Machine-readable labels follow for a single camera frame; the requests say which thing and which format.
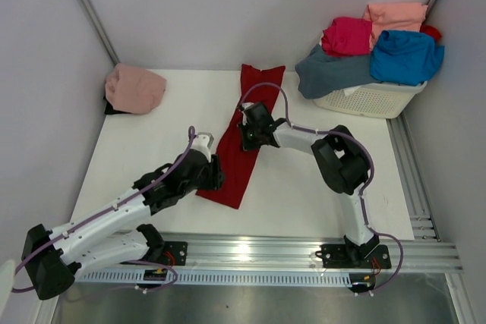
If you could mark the aluminium mounting rail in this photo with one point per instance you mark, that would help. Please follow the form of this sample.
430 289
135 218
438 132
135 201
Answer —
296 254

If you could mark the left corner aluminium profile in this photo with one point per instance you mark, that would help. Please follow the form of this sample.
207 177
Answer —
99 30

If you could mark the bright red t-shirt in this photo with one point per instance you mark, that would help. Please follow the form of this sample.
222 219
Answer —
431 31

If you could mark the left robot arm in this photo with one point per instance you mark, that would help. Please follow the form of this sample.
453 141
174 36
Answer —
118 232

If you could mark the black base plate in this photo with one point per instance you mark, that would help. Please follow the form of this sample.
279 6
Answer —
173 253
342 256

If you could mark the folded black t-shirt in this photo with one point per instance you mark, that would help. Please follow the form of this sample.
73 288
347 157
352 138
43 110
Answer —
109 109

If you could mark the white laundry basket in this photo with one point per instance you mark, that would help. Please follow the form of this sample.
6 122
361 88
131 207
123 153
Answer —
374 100

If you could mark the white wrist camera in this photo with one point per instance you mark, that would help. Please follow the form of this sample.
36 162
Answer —
245 106
202 143

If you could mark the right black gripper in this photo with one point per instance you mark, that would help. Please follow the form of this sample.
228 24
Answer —
247 145

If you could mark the slate blue t-shirt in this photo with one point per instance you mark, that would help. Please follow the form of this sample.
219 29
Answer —
321 74

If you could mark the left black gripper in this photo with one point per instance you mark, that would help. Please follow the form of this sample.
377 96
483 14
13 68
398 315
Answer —
215 177

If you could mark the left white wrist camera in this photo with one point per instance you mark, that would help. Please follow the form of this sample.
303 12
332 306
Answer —
202 143

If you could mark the white slotted cable duct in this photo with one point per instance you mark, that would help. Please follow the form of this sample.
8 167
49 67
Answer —
219 277

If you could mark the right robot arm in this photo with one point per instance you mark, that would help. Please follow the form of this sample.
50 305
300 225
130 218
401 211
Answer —
344 165

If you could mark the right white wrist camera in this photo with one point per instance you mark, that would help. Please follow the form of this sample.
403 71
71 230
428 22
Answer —
245 106

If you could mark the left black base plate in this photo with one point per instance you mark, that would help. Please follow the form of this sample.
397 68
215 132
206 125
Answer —
173 253

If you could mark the salmon pink t-shirt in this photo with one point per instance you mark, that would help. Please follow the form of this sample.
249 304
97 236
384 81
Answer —
407 16

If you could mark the folded pink t-shirt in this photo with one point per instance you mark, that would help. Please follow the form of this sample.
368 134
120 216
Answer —
134 90

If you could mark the dark red t-shirt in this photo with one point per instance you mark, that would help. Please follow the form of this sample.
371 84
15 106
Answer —
236 164

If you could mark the magenta t-shirt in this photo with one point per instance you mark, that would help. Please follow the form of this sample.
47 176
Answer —
347 36

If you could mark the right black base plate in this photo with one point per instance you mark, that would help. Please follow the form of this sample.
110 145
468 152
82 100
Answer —
342 256

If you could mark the white garment in basket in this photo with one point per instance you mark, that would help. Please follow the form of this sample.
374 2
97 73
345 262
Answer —
350 90

